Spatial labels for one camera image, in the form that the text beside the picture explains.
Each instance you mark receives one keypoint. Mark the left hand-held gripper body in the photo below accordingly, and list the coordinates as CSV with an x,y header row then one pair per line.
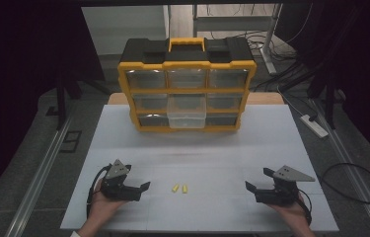
x,y
117,181

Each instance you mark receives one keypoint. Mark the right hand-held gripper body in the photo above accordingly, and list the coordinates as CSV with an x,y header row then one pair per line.
x,y
282,187

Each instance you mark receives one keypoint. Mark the small yellow wall plug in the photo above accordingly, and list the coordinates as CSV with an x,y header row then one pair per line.
x,y
184,189
175,188

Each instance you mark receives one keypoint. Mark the clear plastic drawer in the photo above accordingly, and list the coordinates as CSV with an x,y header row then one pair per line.
x,y
186,113

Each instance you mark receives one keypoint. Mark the yellow black drawer organizer cabinet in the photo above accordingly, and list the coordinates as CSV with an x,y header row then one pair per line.
x,y
185,56

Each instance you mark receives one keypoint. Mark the person's right hand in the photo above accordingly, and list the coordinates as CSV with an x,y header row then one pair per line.
x,y
289,210

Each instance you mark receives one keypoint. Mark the person's left hand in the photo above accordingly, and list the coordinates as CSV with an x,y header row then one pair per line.
x,y
105,204

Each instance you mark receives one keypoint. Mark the white power strip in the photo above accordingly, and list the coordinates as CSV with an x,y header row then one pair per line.
x,y
314,126

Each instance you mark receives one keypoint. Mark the black metal stand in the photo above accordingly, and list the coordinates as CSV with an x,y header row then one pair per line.
x,y
330,105
61,102

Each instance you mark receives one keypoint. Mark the white desk leg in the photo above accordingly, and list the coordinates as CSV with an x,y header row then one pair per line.
x,y
269,46

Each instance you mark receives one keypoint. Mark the dark curtain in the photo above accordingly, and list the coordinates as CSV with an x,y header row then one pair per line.
x,y
24,82
356,72

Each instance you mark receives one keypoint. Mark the black floor socket frame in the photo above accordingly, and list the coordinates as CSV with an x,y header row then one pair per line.
x,y
70,141

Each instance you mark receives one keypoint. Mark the aluminium floor rail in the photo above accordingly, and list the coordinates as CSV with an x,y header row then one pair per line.
x,y
41,171
353,171

